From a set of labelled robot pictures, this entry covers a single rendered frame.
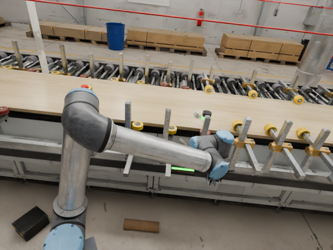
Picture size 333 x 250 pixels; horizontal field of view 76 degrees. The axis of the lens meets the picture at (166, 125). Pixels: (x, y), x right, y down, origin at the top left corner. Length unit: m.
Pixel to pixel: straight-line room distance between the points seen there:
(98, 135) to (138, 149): 0.14
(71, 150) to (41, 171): 1.53
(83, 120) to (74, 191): 0.43
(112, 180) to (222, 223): 1.10
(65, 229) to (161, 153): 0.55
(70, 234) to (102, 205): 1.17
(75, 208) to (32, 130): 1.06
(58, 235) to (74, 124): 0.55
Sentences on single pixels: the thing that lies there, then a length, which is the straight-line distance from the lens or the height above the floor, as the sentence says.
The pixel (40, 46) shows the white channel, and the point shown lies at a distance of 2.54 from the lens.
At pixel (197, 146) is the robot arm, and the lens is 0.99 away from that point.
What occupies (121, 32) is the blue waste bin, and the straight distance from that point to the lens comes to 6.87.
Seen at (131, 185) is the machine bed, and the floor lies 0.17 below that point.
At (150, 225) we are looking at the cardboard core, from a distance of 1.98.
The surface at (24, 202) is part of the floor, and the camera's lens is 2.44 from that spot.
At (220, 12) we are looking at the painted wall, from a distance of 8.46.
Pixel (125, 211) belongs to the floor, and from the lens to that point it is 2.15.
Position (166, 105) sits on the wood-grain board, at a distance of 1.85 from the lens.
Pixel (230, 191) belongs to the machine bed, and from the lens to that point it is 2.20.
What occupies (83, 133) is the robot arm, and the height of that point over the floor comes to 1.39.
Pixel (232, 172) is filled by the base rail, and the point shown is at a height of 0.70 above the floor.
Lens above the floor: 1.77
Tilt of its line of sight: 33 degrees down
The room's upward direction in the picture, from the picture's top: 7 degrees clockwise
